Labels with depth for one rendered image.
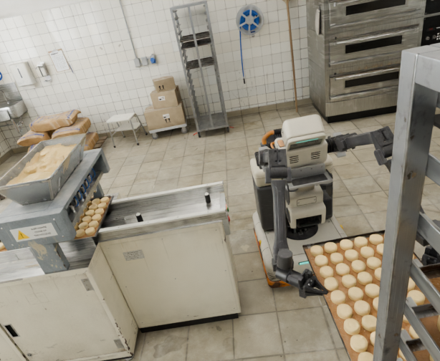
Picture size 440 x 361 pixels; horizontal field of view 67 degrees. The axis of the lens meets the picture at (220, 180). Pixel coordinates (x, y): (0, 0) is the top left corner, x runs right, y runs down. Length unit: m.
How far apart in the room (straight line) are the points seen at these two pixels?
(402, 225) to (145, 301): 1.90
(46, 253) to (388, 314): 1.54
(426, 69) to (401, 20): 4.60
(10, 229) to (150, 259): 0.72
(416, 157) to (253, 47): 5.16
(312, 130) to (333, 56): 2.94
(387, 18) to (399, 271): 4.39
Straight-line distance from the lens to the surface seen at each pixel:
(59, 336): 2.31
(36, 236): 1.78
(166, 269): 2.03
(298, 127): 1.85
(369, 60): 4.94
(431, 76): 0.40
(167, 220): 1.81
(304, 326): 2.34
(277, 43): 5.60
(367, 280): 1.36
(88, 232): 1.93
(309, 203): 2.15
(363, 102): 5.08
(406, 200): 0.50
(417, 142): 0.46
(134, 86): 5.82
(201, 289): 2.15
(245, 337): 2.33
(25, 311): 2.21
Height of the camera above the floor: 1.91
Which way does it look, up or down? 30 degrees down
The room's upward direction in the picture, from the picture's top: 11 degrees counter-clockwise
